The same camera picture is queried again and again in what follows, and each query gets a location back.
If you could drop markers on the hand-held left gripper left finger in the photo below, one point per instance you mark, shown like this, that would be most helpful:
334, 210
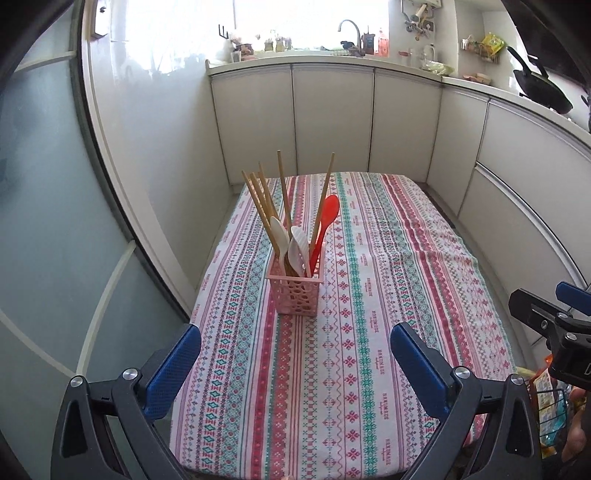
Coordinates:
173, 369

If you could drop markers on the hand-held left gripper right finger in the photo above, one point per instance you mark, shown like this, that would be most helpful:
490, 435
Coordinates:
418, 364

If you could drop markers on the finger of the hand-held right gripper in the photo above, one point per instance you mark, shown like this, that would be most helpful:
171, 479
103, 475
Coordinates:
535, 311
575, 300

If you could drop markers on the pink perforated plastic basket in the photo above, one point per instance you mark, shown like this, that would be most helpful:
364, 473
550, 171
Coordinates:
295, 295

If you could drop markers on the white ribbed rice paddle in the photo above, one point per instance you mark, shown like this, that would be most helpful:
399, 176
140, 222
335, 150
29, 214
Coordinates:
298, 244

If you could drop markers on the white plastic spoon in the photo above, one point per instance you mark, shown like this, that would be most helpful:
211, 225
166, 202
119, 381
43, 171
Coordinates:
278, 230

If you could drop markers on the red plastic spoon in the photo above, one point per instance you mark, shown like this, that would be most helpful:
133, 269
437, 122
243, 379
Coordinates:
328, 210

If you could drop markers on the person's right hand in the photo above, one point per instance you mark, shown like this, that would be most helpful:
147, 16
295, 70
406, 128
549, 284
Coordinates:
581, 434

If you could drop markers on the patterned striped tablecloth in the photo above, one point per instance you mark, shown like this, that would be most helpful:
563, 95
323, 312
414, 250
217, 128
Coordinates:
369, 300

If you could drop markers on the black wok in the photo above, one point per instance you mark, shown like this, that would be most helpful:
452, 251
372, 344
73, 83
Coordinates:
545, 90

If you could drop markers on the yellow packet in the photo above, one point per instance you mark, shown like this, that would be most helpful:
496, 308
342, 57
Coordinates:
493, 45

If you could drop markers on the red bottle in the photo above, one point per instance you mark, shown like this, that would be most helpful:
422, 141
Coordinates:
383, 46

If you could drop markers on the metal faucet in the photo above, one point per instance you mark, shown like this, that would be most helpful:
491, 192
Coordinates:
360, 39

